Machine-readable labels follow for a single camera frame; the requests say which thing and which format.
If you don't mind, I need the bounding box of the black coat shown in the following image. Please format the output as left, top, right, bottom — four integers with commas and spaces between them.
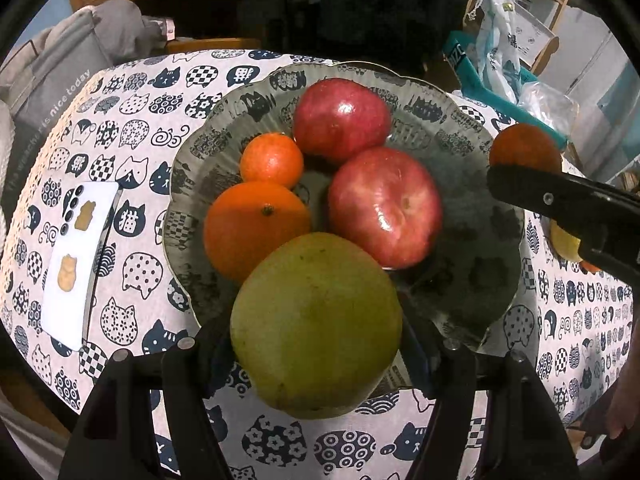
232, 0, 477, 63

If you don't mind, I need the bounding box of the person's right hand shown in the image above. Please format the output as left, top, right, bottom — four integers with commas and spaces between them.
606, 360, 640, 442

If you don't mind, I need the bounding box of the yellow banana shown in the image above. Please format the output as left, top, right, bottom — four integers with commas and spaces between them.
549, 220, 585, 264

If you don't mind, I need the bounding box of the red apple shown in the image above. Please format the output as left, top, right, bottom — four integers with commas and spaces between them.
327, 147, 445, 271
292, 78, 393, 164

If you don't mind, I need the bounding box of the cat print tablecloth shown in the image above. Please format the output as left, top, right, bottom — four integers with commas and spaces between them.
0, 48, 637, 480

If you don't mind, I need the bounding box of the large orange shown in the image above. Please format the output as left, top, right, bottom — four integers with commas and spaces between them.
203, 181, 313, 285

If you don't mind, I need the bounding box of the small tangerine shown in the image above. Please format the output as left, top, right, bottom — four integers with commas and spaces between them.
240, 132, 305, 190
489, 123, 563, 177

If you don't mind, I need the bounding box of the flat cardboard box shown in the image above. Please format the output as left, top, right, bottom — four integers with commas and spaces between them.
165, 36, 262, 55

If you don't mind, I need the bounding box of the clear plastic bag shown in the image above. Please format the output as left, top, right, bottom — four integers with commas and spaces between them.
517, 80, 582, 137

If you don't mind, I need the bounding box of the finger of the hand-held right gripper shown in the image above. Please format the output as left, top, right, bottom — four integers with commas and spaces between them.
487, 165, 640, 282

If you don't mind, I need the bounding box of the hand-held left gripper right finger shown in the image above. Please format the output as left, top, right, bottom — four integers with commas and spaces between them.
397, 310, 582, 480

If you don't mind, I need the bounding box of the glass plate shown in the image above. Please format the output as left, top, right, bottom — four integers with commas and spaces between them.
162, 60, 527, 356

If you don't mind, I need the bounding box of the white phone with stickers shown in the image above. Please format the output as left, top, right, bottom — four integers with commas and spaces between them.
40, 180, 121, 353

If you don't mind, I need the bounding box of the green mango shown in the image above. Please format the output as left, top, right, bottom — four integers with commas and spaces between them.
230, 232, 404, 420

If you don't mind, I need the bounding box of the grey fabric bag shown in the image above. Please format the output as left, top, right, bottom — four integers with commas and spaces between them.
0, 2, 117, 216

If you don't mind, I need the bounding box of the white printed box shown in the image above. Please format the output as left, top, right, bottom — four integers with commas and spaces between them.
515, 0, 560, 67

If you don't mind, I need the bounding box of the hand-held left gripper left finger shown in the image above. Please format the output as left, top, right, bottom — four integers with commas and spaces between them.
59, 310, 242, 480

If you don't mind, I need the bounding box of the teal box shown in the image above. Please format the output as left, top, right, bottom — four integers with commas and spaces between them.
442, 30, 567, 137

